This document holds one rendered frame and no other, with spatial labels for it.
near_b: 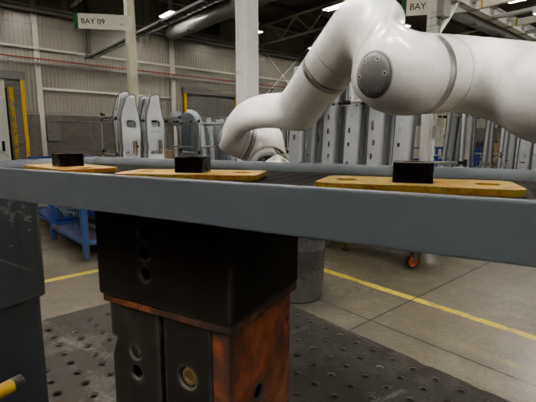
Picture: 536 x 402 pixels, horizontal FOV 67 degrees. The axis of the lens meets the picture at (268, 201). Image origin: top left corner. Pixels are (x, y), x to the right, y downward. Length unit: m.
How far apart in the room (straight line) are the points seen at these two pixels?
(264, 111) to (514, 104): 0.46
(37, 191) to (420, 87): 0.40
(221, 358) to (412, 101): 0.37
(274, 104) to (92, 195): 0.62
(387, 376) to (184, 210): 0.80
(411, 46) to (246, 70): 3.41
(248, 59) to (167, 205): 3.74
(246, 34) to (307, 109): 3.21
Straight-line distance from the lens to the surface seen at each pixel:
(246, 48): 3.91
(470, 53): 0.57
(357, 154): 4.60
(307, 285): 2.98
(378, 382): 0.91
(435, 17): 6.75
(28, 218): 0.45
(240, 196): 0.15
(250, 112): 0.81
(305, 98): 0.74
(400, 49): 0.50
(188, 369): 0.25
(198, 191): 0.16
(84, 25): 12.97
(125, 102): 8.92
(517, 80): 0.49
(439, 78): 0.52
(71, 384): 0.97
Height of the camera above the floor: 1.18
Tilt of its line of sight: 9 degrees down
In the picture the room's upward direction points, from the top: straight up
